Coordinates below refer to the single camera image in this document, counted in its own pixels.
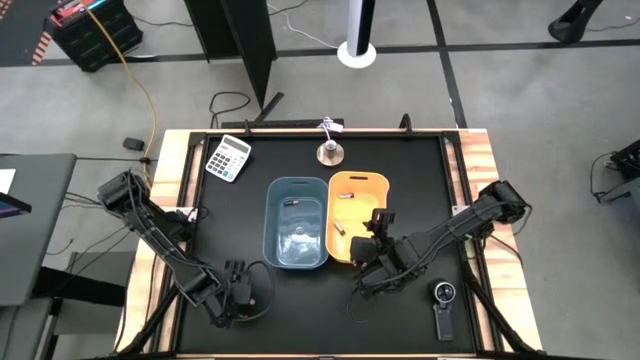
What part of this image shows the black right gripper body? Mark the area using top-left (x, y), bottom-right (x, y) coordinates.
top-left (371, 229), bottom-right (402, 269)

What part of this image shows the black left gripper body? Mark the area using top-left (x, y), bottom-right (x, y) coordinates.
top-left (227, 279), bottom-right (256, 309)

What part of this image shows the yellow plastic bin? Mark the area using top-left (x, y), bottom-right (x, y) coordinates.
top-left (324, 170), bottom-right (391, 265)

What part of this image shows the blue plastic bin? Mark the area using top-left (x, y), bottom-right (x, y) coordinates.
top-left (262, 175), bottom-right (331, 271)

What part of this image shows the round metal bell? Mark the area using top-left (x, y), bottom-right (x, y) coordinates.
top-left (315, 140), bottom-right (346, 168)

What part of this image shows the white tag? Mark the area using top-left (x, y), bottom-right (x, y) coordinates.
top-left (318, 116), bottom-right (346, 135)

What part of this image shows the white calculator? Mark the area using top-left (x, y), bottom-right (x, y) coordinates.
top-left (204, 133), bottom-right (253, 184)

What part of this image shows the white pole with round base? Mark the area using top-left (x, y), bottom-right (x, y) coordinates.
top-left (336, 0), bottom-right (378, 70)

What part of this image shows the grey desk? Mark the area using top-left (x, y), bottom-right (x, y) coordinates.
top-left (0, 152), bottom-right (79, 308)

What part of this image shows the black partition panel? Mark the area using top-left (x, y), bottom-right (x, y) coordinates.
top-left (183, 0), bottom-right (285, 125)

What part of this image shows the laptop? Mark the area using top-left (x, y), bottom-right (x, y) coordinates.
top-left (0, 191), bottom-right (33, 220)

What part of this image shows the white paper sheet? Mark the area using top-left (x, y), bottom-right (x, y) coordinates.
top-left (0, 168), bottom-right (18, 196)

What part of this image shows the black plastic crate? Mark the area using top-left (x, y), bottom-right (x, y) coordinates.
top-left (49, 0), bottom-right (145, 74)

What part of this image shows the black chair base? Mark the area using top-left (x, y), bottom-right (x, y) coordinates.
top-left (547, 0), bottom-right (605, 46)

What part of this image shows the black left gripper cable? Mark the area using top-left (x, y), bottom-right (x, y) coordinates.
top-left (234, 259), bottom-right (276, 323)

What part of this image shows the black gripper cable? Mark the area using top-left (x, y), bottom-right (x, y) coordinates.
top-left (234, 259), bottom-right (276, 323)
top-left (344, 287), bottom-right (382, 325)

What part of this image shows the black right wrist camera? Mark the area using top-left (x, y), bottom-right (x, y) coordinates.
top-left (349, 237), bottom-right (375, 267)

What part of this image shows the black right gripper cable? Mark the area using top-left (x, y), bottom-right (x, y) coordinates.
top-left (344, 287), bottom-right (382, 325)

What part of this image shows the black metal frame strut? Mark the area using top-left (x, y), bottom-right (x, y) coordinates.
top-left (118, 287), bottom-right (180, 357)
top-left (462, 274), bottom-right (544, 357)

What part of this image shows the black floor cable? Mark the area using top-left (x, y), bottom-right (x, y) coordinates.
top-left (208, 90), bottom-right (252, 129)

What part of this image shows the yellow cable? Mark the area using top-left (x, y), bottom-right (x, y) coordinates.
top-left (82, 3), bottom-right (159, 187)

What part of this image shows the white floor cable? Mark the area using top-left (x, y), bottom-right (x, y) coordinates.
top-left (266, 2), bottom-right (342, 50)

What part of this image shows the black equipment with cables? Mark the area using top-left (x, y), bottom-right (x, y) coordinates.
top-left (589, 138), bottom-right (640, 205)

